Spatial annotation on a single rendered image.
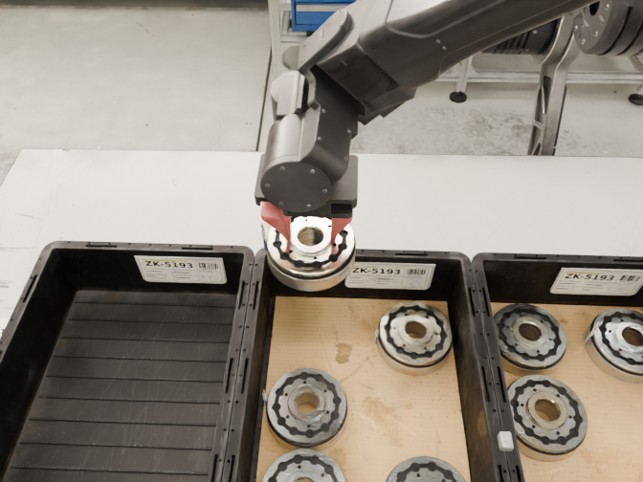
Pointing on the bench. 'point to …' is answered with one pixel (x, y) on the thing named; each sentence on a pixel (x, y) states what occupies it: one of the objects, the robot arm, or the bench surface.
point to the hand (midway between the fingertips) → (310, 232)
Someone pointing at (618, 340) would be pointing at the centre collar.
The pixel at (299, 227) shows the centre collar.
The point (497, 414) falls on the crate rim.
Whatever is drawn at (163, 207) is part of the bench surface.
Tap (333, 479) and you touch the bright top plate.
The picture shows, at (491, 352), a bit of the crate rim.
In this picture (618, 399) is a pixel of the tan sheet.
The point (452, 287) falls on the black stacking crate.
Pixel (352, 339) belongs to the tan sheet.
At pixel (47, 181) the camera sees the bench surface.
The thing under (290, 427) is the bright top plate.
